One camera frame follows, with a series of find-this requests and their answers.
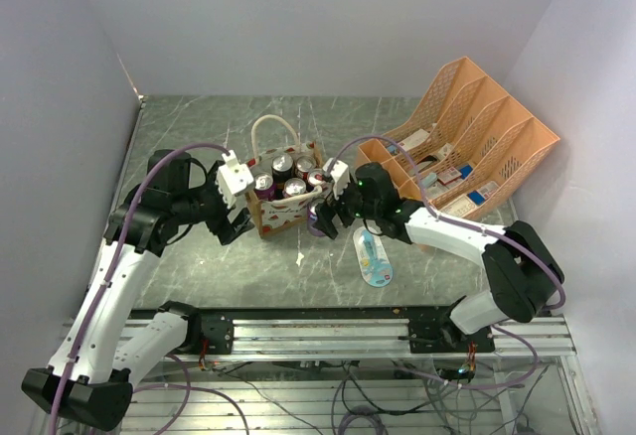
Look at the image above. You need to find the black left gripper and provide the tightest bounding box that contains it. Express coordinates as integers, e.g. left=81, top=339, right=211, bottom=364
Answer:
left=172, top=160, right=254, bottom=243

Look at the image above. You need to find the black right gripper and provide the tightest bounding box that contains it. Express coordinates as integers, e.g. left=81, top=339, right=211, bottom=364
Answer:
left=312, top=176, right=380, bottom=238

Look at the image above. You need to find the blue Red Bull can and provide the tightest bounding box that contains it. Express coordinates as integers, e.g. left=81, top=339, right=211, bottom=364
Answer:
left=307, top=168, right=327, bottom=192

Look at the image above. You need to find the red cola can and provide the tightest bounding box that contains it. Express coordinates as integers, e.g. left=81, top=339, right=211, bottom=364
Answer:
left=282, top=178, right=307, bottom=201
left=294, top=155, right=316, bottom=180

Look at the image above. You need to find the watermelon canvas bag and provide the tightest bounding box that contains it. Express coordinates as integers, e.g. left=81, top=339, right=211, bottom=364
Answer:
left=246, top=114, right=328, bottom=238

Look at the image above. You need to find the purple Fanta can front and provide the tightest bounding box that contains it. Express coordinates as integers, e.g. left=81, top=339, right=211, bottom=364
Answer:
left=254, top=172, right=276, bottom=202

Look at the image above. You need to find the purple fanta can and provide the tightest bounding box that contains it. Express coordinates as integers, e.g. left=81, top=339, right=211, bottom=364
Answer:
left=307, top=202, right=324, bottom=237
left=254, top=172, right=276, bottom=202

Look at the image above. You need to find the black yellow beverage can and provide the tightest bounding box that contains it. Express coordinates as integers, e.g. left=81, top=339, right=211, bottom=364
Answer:
left=271, top=154, right=294, bottom=190

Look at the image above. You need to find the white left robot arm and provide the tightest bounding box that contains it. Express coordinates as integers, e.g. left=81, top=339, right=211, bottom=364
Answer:
left=22, top=145, right=254, bottom=434

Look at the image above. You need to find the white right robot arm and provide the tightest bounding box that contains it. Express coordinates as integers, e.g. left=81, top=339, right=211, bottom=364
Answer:
left=315, top=158, right=565, bottom=352

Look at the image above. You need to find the red cola can in bag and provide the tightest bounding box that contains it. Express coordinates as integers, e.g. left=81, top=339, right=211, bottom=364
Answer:
left=294, top=155, right=316, bottom=180

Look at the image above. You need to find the blue correction tape package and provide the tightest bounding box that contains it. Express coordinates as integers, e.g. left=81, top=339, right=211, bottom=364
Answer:
left=352, top=227, right=394, bottom=288

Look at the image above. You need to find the red white box in organizer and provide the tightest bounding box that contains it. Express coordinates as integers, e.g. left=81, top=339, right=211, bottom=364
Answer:
left=397, top=128, right=430, bottom=152

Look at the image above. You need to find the blue box in organizer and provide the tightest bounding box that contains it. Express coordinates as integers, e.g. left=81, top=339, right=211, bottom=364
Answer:
left=457, top=164, right=473, bottom=180

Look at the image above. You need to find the orange plastic desk organizer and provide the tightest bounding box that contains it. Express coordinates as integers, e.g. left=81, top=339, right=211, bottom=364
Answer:
left=356, top=57, right=559, bottom=221

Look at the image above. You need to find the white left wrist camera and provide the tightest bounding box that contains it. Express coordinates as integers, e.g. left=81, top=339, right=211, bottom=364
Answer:
left=216, top=150, right=255, bottom=210

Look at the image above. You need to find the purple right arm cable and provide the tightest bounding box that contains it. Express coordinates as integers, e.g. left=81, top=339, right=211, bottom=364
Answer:
left=325, top=135, right=567, bottom=390

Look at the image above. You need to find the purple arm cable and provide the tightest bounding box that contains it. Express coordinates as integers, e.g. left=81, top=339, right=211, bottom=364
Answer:
left=325, top=135, right=567, bottom=390
left=49, top=142, right=249, bottom=435

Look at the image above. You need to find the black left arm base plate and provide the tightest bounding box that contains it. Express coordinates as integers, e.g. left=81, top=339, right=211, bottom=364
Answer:
left=168, top=305, right=235, bottom=356

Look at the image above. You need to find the aluminium mounting rail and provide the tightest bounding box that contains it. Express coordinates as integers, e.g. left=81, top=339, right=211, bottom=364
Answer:
left=59, top=316, right=577, bottom=361

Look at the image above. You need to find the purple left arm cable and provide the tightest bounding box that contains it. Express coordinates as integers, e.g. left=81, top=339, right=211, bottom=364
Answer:
left=49, top=142, right=249, bottom=435

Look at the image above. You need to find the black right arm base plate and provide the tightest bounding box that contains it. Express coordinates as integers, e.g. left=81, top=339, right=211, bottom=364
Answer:
left=397, top=319, right=495, bottom=354

